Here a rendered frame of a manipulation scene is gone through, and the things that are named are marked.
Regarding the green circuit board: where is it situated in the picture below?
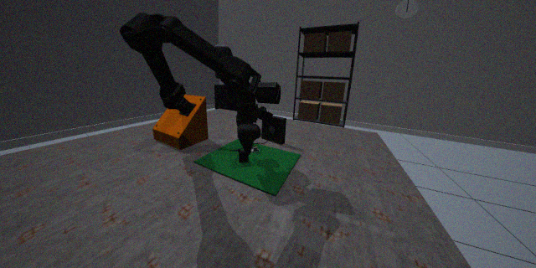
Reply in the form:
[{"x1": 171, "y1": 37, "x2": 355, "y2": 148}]
[{"x1": 194, "y1": 139, "x2": 301, "y2": 197}]

